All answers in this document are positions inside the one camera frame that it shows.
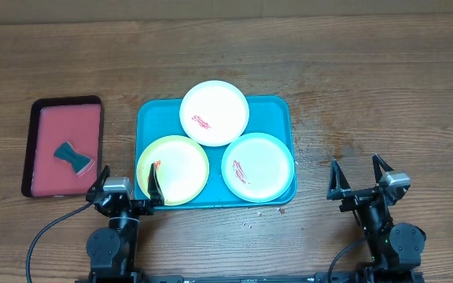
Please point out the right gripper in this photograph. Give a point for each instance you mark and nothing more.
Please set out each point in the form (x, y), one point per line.
(340, 189)

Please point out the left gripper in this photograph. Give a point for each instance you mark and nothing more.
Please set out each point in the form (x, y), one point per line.
(145, 208)

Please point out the green scrub sponge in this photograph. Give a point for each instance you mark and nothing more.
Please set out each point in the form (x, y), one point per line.
(80, 163)

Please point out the yellow plate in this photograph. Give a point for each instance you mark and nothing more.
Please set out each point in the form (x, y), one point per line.
(181, 165)

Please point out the white plate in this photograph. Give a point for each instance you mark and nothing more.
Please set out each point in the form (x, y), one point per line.
(214, 113)

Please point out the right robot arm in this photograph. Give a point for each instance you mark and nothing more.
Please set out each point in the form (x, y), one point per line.
(395, 248)

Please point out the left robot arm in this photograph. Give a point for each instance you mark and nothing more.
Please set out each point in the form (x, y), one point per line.
(112, 249)

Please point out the dark tray with red liquid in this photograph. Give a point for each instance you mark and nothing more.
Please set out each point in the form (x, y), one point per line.
(53, 121)

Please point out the blue plastic tray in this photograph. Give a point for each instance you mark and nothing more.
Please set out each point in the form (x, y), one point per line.
(269, 114)

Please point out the light blue plate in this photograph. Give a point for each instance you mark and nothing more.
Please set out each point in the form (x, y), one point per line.
(257, 167)

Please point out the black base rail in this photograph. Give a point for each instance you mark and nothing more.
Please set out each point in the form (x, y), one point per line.
(319, 277)

